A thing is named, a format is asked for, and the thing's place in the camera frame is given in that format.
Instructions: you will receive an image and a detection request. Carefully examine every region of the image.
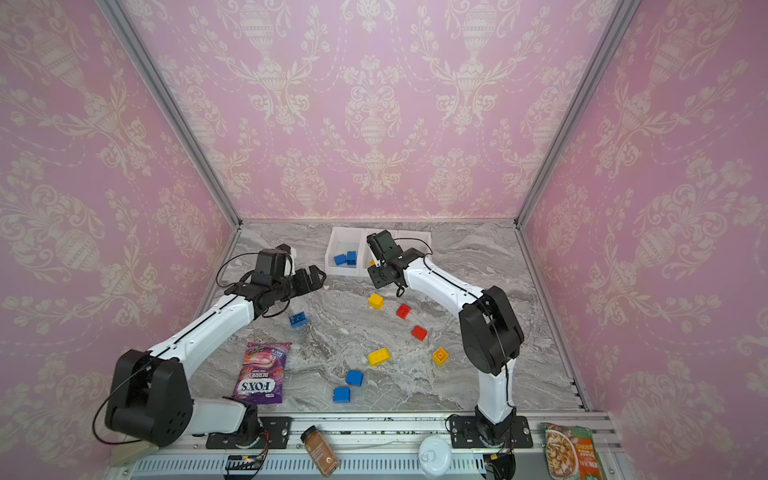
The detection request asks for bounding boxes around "white right plastic bin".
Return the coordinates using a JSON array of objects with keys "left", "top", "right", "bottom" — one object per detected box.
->
[{"left": 392, "top": 230, "right": 432, "bottom": 254}]

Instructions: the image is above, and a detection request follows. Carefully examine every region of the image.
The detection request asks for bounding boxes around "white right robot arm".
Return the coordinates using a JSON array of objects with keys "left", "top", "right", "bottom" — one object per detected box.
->
[{"left": 368, "top": 246, "right": 524, "bottom": 446}]

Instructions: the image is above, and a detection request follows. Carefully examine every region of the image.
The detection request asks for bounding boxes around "blue lego brick upper bottom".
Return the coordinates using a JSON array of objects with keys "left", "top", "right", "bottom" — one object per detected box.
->
[{"left": 345, "top": 370, "right": 364, "bottom": 387}]

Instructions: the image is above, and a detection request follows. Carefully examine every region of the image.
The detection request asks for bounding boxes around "aluminium front rail frame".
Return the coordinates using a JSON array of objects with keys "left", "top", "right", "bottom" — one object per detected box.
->
[{"left": 106, "top": 410, "right": 634, "bottom": 479}]

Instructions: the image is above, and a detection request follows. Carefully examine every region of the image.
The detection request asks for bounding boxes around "brown spice jar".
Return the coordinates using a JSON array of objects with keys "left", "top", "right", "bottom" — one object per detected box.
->
[{"left": 300, "top": 425, "right": 339, "bottom": 477}]

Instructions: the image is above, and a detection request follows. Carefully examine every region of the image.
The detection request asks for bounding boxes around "white left plastic bin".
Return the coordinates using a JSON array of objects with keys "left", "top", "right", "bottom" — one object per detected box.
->
[{"left": 324, "top": 227, "right": 364, "bottom": 278}]

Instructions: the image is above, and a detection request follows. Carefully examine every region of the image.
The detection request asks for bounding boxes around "white round lid can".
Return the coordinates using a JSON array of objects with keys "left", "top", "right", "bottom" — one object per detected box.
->
[{"left": 418, "top": 435, "right": 452, "bottom": 479}]

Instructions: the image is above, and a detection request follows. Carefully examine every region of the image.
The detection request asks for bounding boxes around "yellow square lego brick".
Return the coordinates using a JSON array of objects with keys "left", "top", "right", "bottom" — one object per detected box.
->
[{"left": 368, "top": 294, "right": 384, "bottom": 310}]

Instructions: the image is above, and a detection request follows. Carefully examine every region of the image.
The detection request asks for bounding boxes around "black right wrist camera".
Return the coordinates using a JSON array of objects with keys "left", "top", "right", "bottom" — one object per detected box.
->
[{"left": 366, "top": 230, "right": 403, "bottom": 263}]

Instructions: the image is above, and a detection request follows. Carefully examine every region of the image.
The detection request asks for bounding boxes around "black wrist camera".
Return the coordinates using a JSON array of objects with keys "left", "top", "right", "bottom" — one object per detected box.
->
[
  {"left": 250, "top": 244, "right": 294, "bottom": 287},
  {"left": 366, "top": 230, "right": 403, "bottom": 263}
]

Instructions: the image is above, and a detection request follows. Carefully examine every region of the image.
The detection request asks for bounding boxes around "white plastic bin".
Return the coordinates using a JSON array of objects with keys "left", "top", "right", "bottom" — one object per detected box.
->
[
  {"left": 357, "top": 228, "right": 378, "bottom": 279},
  {"left": 324, "top": 227, "right": 364, "bottom": 278},
  {"left": 392, "top": 230, "right": 432, "bottom": 254}
]

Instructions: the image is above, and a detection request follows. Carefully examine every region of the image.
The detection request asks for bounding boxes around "red square lego brick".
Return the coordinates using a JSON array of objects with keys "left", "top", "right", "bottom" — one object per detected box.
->
[{"left": 396, "top": 304, "right": 412, "bottom": 320}]

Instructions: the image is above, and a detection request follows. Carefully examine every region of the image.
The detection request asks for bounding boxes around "purple Fox's candy bag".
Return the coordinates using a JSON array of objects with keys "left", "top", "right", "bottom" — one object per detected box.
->
[{"left": 233, "top": 342, "right": 291, "bottom": 405}]

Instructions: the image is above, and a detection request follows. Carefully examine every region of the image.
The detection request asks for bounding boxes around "yellow long lego on table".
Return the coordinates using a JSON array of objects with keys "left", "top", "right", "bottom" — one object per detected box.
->
[{"left": 367, "top": 348, "right": 391, "bottom": 367}]

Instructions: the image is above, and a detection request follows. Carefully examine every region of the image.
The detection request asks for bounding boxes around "white middle plastic bin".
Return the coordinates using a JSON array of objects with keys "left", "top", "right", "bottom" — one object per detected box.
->
[{"left": 357, "top": 228, "right": 378, "bottom": 279}]

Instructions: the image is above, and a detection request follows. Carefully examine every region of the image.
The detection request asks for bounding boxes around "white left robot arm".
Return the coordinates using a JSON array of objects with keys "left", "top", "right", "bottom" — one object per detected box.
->
[{"left": 95, "top": 266, "right": 327, "bottom": 448}]

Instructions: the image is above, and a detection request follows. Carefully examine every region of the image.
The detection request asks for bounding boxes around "green food packet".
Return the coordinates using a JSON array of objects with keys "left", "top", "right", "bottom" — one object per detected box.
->
[{"left": 541, "top": 423, "right": 606, "bottom": 480}]

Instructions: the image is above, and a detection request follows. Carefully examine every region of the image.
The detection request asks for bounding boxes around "aluminium corner post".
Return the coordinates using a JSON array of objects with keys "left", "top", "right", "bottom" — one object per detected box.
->
[
  {"left": 516, "top": 0, "right": 641, "bottom": 231},
  {"left": 96, "top": 0, "right": 242, "bottom": 230}
]

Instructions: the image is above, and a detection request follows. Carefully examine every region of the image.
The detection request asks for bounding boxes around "aluminium left corner post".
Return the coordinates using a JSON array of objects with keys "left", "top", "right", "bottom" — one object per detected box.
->
[{"left": 96, "top": 0, "right": 242, "bottom": 230}]

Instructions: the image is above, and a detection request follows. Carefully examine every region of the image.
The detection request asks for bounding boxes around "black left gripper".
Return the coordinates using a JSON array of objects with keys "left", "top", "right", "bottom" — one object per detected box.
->
[{"left": 271, "top": 264, "right": 327, "bottom": 302}]

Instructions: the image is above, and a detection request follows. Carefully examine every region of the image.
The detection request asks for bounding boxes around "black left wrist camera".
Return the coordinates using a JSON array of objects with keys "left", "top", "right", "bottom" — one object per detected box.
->
[{"left": 250, "top": 244, "right": 294, "bottom": 287}]

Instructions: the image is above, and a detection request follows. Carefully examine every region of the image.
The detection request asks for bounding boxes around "red lego brick lower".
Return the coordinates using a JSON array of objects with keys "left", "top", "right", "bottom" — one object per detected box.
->
[{"left": 411, "top": 326, "right": 428, "bottom": 341}]

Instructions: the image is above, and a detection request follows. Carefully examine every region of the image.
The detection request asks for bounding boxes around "blue lego brick lowest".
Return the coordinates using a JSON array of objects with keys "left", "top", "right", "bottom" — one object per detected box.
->
[{"left": 333, "top": 387, "right": 351, "bottom": 403}]

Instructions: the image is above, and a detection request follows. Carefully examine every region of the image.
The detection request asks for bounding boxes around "blue lego brick left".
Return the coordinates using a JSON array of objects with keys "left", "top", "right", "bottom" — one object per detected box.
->
[{"left": 289, "top": 312, "right": 308, "bottom": 329}]

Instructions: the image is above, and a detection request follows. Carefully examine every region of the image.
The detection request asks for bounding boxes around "yellow lego with swirl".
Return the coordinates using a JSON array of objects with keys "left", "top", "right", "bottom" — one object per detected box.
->
[{"left": 432, "top": 347, "right": 450, "bottom": 366}]

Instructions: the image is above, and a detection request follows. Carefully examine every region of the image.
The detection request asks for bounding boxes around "aluminium right corner post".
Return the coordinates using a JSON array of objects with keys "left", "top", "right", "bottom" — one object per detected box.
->
[{"left": 516, "top": 0, "right": 641, "bottom": 231}]

